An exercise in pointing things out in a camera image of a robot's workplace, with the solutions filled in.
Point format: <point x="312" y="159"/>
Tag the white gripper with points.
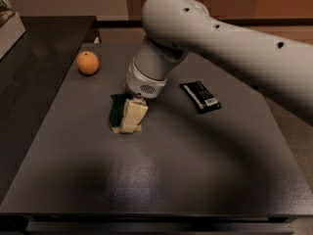
<point x="142" y="83"/>

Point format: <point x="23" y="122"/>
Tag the green and yellow sponge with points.
<point x="116" y="121"/>

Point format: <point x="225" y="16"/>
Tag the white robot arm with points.
<point x="280" y="68"/>

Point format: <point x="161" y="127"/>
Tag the orange fruit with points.
<point x="87" y="63"/>

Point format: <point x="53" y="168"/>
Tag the black snack bar wrapper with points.
<point x="203" y="100"/>

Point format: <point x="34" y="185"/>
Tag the dark side table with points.
<point x="31" y="74"/>

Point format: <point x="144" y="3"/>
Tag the white box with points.
<point x="10" y="33"/>

